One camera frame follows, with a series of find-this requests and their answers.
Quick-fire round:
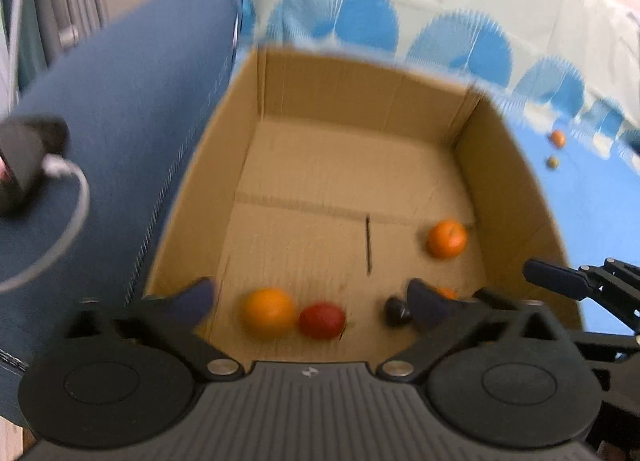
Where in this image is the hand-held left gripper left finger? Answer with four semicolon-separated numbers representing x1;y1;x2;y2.
62;277;246;382

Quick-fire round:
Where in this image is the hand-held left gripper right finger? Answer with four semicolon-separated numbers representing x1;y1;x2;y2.
376;278;576;382

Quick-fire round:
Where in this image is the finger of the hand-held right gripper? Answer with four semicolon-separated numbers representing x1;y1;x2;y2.
522;257;640;337

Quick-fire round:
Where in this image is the red cherry tomato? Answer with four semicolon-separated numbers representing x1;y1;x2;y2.
298;302;347;341

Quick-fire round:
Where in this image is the brown cardboard box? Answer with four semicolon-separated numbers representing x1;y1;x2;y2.
142;44;586;363

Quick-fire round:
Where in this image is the dark plum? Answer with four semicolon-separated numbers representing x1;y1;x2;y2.
384;295;413;328

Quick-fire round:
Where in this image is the blue sofa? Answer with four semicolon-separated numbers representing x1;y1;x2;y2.
0;0;251;429

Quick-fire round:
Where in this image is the black smartphone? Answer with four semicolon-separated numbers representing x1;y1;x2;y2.
0;114;69;217

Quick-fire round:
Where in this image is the white charging cable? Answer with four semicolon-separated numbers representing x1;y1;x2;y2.
0;155;92;292

